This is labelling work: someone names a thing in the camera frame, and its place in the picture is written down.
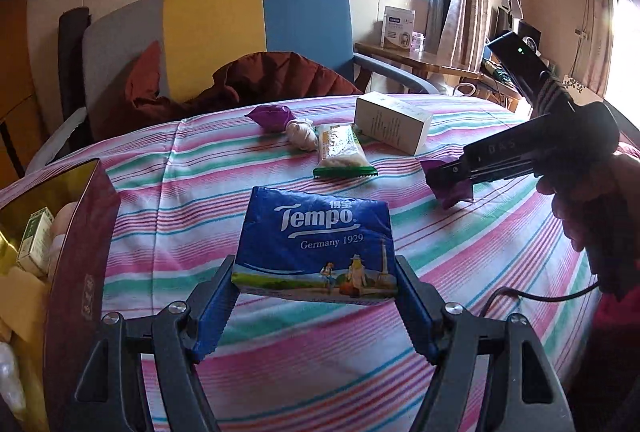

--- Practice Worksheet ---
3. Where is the purple foil pouch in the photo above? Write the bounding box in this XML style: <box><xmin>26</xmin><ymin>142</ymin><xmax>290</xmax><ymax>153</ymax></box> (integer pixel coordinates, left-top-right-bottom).
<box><xmin>420</xmin><ymin>159</ymin><xmax>474</xmax><ymax>210</ymax></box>
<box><xmin>246</xmin><ymin>105</ymin><xmax>295</xmax><ymax>133</ymax></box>

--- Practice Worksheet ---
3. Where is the beige cardboard box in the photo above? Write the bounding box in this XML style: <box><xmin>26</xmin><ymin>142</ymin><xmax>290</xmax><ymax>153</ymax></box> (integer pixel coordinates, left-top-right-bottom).
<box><xmin>354</xmin><ymin>92</ymin><xmax>433</xmax><ymax>156</ymax></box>

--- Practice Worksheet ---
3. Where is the green white snack packet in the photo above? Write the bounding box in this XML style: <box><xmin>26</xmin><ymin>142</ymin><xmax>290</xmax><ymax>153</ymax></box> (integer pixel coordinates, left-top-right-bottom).
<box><xmin>314</xmin><ymin>123</ymin><xmax>378</xmax><ymax>178</ymax></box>

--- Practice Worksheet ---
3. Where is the blue Tempo tissue pack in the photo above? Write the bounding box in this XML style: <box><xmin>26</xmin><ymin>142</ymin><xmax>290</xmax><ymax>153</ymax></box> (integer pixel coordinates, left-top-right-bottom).
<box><xmin>232</xmin><ymin>186</ymin><xmax>397</xmax><ymax>304</ymax></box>

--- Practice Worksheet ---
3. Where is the person's right hand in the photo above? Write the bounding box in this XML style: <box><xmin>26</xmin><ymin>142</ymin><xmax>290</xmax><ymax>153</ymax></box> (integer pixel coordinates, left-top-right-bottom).
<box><xmin>534</xmin><ymin>151</ymin><xmax>640</xmax><ymax>254</ymax></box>

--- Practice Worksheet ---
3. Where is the wooden side table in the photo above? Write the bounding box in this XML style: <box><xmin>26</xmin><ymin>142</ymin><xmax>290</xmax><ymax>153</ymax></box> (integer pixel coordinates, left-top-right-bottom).
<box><xmin>355</xmin><ymin>42</ymin><xmax>522</xmax><ymax>112</ymax></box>

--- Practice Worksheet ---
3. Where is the maroon gold storage box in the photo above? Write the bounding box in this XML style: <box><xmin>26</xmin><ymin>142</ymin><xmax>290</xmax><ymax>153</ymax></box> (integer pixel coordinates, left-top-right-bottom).
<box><xmin>1</xmin><ymin>159</ymin><xmax>120</xmax><ymax>431</ymax></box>

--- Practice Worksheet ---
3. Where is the white product box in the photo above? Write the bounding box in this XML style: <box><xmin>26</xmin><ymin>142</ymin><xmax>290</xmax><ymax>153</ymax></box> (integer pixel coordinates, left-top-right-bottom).
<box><xmin>381</xmin><ymin>5</ymin><xmax>416</xmax><ymax>52</ymax></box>

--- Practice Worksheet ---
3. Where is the small green medicine box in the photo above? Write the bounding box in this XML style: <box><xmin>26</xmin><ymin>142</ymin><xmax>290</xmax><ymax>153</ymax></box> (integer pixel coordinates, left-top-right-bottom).
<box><xmin>17</xmin><ymin>207</ymin><xmax>54</xmax><ymax>277</ymax></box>

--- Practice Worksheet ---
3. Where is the striped bed sheet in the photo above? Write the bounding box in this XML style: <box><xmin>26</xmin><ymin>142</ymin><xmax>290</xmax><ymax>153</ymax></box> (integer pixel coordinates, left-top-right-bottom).
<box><xmin>0</xmin><ymin>92</ymin><xmax>640</xmax><ymax>432</ymax></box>

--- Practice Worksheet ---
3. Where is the peach lotion bottle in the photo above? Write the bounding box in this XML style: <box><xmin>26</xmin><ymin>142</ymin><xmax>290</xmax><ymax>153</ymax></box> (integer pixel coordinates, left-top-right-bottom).
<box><xmin>48</xmin><ymin>201</ymin><xmax>77</xmax><ymax>280</ymax></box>

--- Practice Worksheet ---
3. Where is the dark red jacket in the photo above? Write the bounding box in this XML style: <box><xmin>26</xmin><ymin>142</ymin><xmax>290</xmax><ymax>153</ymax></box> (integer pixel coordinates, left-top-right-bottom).
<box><xmin>90</xmin><ymin>41</ymin><xmax>360</xmax><ymax>140</ymax></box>

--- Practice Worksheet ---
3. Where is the wooden wardrobe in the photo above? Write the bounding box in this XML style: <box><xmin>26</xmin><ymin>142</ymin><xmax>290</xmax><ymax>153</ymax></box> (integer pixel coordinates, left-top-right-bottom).
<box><xmin>0</xmin><ymin>0</ymin><xmax>49</xmax><ymax>187</ymax></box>

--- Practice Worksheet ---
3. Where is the grey yellow blue armchair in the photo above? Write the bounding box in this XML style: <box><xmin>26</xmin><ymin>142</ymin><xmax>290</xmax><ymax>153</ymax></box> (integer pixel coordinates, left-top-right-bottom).
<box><xmin>26</xmin><ymin>0</ymin><xmax>437</xmax><ymax>172</ymax></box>

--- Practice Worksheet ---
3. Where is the black cable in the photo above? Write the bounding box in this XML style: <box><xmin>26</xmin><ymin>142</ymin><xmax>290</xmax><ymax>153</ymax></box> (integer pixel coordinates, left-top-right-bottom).
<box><xmin>478</xmin><ymin>279</ymin><xmax>601</xmax><ymax>318</ymax></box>

